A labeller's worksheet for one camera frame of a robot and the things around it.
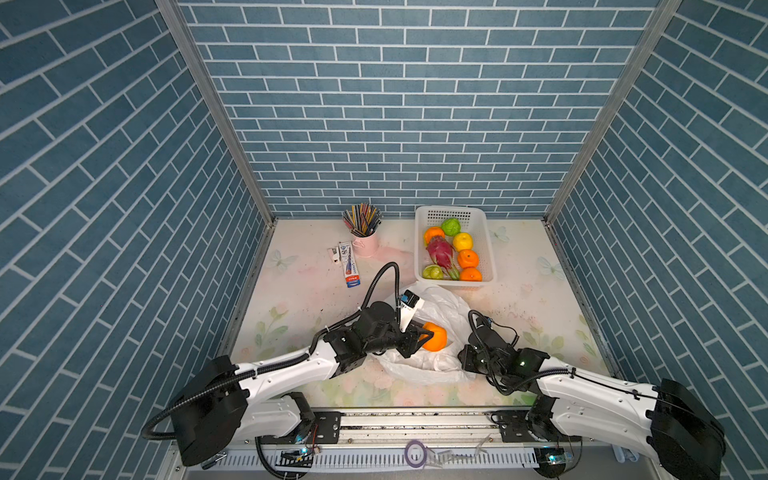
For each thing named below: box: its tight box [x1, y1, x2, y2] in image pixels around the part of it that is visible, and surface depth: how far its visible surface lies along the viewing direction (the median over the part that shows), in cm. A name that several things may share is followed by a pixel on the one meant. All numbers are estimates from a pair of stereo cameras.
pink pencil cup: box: [351, 230, 380, 258], surface depth 105 cm
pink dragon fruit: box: [427, 236, 459, 281], surface depth 104 cm
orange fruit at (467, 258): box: [458, 249, 479, 269], surface depth 104 cm
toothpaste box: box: [338, 241, 361, 289], surface depth 107 cm
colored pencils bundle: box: [342, 203, 384, 237], surface depth 104 cm
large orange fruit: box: [460, 267, 482, 282], surface depth 100 cm
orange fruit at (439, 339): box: [420, 322, 448, 352], surface depth 77 cm
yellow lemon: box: [453, 232, 473, 252], surface depth 107 cm
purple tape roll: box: [404, 440, 427, 468], surface depth 72 cm
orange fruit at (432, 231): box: [424, 226, 445, 245], surface depth 110 cm
